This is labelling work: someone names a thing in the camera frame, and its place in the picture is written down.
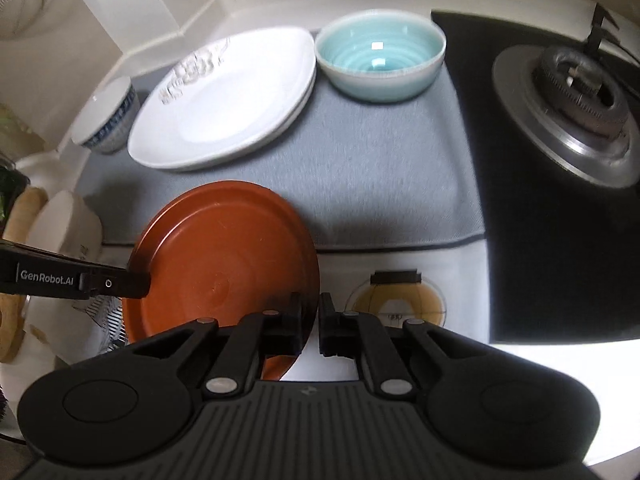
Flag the brown plate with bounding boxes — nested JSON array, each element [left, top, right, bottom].
[[121, 180, 321, 382]]

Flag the teal ribbed bowl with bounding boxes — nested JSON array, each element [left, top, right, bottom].
[[314, 9, 447, 102]]

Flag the grey mat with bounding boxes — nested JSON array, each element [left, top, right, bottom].
[[75, 20, 486, 252]]

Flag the black pot support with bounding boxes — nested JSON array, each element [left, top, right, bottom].
[[586, 2, 622, 57]]

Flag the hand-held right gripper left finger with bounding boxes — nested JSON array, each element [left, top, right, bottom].
[[127, 291, 307, 401]]

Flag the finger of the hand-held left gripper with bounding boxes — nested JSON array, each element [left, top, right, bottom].
[[83, 263, 152, 301]]

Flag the round wooden cutting board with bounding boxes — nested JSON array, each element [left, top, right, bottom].
[[0, 186, 49, 363]]

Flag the white printed cloth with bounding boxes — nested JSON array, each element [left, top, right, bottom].
[[22, 236, 496, 385]]

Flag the silver gas burner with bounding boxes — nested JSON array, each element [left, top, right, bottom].
[[492, 44, 640, 191]]

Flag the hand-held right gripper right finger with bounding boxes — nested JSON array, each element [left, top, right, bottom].
[[318, 291, 493, 401]]

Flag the white bowl with black print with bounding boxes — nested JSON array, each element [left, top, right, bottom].
[[24, 189, 104, 267]]

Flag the blue patterned white bowl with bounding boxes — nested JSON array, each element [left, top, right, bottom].
[[70, 76, 141, 155]]

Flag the black glass cooktop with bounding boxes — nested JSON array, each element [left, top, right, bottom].
[[431, 7, 640, 346]]

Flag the white square plate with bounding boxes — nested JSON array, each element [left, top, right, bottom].
[[127, 26, 317, 171]]

